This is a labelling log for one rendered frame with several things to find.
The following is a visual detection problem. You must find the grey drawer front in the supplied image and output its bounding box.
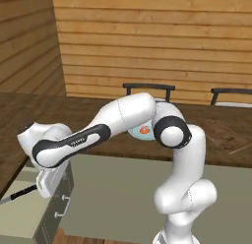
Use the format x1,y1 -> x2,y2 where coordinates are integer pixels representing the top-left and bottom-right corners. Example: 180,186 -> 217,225
33,161 -> 75,244

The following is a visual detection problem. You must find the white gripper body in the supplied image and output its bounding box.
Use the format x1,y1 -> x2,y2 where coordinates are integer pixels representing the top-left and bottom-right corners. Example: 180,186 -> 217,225
35,161 -> 69,200

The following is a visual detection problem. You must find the black chair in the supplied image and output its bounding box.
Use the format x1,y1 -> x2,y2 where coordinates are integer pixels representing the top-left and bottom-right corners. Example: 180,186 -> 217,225
122,83 -> 176,103
210,87 -> 252,109

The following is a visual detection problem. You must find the black handled knife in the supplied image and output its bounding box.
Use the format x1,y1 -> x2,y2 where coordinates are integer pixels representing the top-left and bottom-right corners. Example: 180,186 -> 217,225
0,184 -> 38,206

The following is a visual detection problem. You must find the silver drawer handle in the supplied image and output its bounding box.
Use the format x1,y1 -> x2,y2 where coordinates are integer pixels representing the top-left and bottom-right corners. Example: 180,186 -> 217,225
53,195 -> 72,219

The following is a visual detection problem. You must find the light blue plate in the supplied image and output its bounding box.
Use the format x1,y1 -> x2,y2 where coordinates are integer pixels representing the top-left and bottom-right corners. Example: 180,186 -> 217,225
127,97 -> 169,143

